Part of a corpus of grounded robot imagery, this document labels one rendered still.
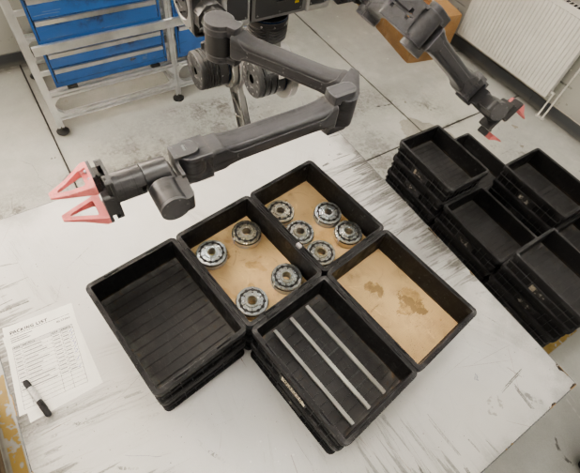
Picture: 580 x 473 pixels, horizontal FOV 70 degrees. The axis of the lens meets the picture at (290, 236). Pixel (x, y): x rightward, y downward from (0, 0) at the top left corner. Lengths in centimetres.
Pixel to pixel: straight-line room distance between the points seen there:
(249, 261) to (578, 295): 156
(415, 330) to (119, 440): 96
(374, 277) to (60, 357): 106
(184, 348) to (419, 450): 78
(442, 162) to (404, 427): 150
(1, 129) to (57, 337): 209
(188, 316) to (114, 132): 202
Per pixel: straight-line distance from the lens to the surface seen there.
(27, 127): 336
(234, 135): 86
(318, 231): 152
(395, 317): 143
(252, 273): 140
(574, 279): 238
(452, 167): 248
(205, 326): 133
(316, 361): 131
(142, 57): 309
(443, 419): 153
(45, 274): 169
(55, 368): 153
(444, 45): 118
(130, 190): 81
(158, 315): 136
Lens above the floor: 206
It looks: 56 degrees down
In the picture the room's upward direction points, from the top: 11 degrees clockwise
